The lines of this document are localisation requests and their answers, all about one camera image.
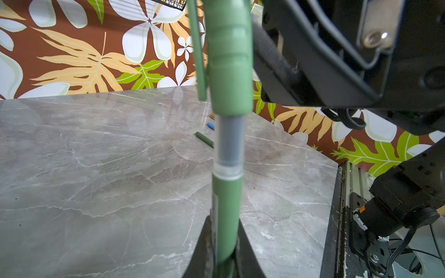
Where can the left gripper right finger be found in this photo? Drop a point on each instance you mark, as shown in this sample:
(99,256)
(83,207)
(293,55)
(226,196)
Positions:
(247,265)

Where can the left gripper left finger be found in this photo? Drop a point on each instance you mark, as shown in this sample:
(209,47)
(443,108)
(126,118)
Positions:
(201,263)

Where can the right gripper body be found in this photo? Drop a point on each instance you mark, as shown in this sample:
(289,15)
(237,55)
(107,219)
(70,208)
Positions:
(384,56)

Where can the green pen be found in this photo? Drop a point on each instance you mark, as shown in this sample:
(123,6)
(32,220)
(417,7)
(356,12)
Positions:
(204,139)
(227,182)

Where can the blue pen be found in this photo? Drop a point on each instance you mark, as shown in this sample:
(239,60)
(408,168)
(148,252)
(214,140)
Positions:
(211,126)

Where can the green pen cap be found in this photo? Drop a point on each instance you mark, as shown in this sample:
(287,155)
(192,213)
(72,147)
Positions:
(227,76)

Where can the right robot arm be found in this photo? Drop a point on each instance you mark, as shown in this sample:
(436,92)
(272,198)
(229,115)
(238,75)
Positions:
(405,197)

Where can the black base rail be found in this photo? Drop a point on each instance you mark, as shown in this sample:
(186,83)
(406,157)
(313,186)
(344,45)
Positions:
(350,191)

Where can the black wire basket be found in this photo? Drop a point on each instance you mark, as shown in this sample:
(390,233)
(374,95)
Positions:
(175,4)

